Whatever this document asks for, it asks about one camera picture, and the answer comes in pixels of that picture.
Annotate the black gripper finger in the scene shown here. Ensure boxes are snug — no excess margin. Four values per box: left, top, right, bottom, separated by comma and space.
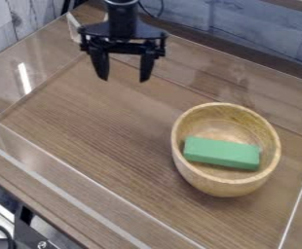
89, 48, 109, 81
139, 52, 155, 83

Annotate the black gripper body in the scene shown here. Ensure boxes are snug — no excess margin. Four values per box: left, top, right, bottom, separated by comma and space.
77, 1, 168, 57

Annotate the round wooden bowl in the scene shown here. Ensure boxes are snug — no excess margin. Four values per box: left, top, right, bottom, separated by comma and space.
171, 102, 280, 197

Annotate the green rectangular stick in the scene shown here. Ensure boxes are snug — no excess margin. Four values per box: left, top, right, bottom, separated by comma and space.
183, 136, 260, 170

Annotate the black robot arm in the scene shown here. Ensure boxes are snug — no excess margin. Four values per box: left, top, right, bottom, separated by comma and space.
76, 0, 168, 83

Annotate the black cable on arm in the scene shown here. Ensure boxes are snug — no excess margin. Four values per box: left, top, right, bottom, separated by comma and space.
136, 0, 166, 19

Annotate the clear acrylic corner bracket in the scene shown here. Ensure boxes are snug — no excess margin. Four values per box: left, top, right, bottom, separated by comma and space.
65, 12, 112, 45

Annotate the clear acrylic tray wall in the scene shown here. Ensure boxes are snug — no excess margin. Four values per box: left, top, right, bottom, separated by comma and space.
0, 123, 203, 249

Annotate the black table frame bracket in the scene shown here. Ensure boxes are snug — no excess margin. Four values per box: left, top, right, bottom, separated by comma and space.
13, 205, 60, 249

